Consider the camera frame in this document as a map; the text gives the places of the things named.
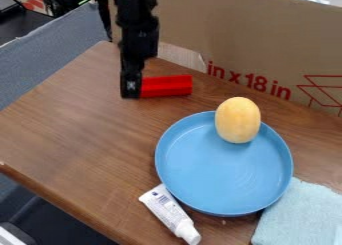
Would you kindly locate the white cream tube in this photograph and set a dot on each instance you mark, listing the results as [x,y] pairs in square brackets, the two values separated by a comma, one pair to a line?
[168,210]

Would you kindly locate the light blue towel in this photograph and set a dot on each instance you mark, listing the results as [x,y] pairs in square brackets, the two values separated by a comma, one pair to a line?
[305,218]

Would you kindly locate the cardboard box wall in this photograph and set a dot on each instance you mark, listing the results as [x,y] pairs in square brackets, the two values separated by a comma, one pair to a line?
[279,46]

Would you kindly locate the yellow potato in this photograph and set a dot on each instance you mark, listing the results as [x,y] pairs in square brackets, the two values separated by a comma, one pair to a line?
[238,120]

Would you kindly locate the grey fabric panel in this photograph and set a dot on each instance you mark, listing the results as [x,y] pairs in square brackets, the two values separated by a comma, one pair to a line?
[34,56]

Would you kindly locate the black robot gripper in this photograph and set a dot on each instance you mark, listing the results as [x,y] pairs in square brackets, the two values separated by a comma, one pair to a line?
[138,46]

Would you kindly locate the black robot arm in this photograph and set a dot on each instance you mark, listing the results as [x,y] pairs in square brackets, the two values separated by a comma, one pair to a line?
[59,7]

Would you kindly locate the red rectangular block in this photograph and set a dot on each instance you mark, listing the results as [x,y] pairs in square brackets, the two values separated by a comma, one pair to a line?
[166,86]

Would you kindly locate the blue round plate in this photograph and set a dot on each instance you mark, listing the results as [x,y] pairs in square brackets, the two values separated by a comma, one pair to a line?
[221,178]

